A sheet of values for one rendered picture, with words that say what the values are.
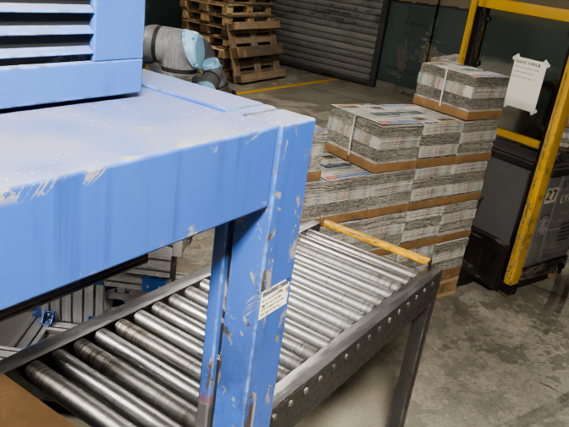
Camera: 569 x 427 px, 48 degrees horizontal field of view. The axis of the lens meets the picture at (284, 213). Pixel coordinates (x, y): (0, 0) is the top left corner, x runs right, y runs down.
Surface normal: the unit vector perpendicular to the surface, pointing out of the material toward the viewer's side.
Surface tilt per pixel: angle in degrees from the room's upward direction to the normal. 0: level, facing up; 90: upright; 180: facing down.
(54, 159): 0
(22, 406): 0
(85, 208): 90
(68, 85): 90
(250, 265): 90
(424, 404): 0
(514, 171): 90
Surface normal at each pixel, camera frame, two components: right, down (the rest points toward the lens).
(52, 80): 0.81, 0.31
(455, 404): 0.13, -0.92
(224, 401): -0.57, 0.24
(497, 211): -0.80, 0.12
